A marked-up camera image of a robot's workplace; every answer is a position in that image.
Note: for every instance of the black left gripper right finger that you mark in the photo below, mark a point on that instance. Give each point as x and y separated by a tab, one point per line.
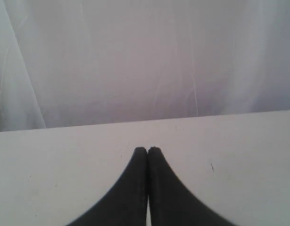
170	202

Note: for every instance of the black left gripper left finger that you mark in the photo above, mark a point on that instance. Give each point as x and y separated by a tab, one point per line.
125	204

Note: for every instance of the white backdrop curtain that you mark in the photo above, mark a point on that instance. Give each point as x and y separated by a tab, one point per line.
82	62

